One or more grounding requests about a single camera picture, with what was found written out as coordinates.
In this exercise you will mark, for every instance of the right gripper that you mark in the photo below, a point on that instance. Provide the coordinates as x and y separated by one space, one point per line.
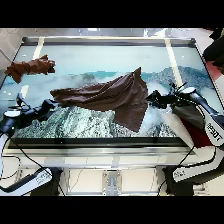
160 100

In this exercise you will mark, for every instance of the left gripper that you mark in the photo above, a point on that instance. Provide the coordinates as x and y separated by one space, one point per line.
50 107

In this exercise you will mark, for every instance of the brown T-shirt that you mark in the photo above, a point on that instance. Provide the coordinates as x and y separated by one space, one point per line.
123 100

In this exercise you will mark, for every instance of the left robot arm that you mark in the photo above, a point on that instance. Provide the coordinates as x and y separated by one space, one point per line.
30 115

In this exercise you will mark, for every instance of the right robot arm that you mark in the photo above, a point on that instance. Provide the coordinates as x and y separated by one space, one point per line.
213 128

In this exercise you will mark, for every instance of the grey garment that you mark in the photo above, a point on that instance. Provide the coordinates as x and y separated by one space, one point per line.
190 116

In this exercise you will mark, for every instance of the rust brown garment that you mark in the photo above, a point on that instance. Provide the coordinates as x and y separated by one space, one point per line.
30 67

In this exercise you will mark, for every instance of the red garment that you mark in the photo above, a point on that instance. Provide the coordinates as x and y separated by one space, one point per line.
196 135

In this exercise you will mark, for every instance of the silver frame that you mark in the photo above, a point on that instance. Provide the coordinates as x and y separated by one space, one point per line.
113 151

